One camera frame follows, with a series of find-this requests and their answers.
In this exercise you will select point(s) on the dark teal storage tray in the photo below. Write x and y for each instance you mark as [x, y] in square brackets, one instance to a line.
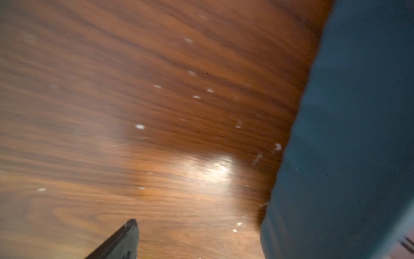
[345, 187]

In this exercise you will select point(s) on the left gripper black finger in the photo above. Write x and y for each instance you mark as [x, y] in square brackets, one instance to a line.
[122, 244]

